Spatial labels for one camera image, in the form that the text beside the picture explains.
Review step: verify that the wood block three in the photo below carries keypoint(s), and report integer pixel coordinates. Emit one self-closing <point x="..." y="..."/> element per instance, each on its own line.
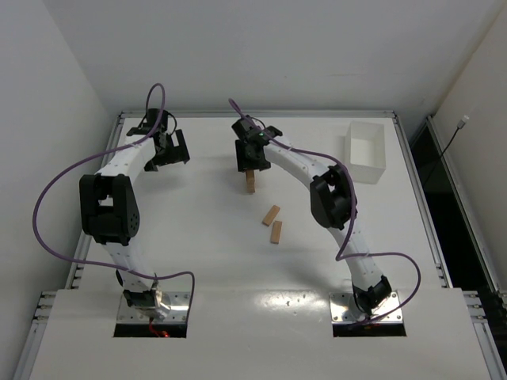
<point x="270" y="216"/>

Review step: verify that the white plastic box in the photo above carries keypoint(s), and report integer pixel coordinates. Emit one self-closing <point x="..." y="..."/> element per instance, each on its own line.
<point x="365" y="152"/>

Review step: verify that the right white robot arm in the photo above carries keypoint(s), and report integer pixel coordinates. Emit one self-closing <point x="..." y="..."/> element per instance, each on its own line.
<point x="332" y="202"/>

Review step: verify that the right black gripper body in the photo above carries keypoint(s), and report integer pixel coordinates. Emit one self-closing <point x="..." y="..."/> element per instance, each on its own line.
<point x="253" y="163"/>

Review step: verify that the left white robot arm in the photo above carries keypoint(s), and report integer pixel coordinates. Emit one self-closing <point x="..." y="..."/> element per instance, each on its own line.
<point x="109" y="211"/>

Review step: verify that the wood block four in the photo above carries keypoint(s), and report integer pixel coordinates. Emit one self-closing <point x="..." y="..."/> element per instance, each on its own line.
<point x="276" y="232"/>

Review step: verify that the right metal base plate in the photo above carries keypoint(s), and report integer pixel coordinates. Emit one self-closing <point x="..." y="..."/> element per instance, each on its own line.
<point x="344" y="311"/>

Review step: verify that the metal base plate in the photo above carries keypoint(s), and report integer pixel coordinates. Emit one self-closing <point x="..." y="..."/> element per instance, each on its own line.
<point x="173" y="310"/>
<point x="344" y="311"/>

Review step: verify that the white front cover panel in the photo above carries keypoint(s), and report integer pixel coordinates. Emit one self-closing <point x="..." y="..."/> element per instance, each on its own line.
<point x="237" y="334"/>

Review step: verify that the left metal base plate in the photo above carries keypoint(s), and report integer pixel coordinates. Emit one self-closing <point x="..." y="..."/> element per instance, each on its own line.
<point x="173" y="310"/>

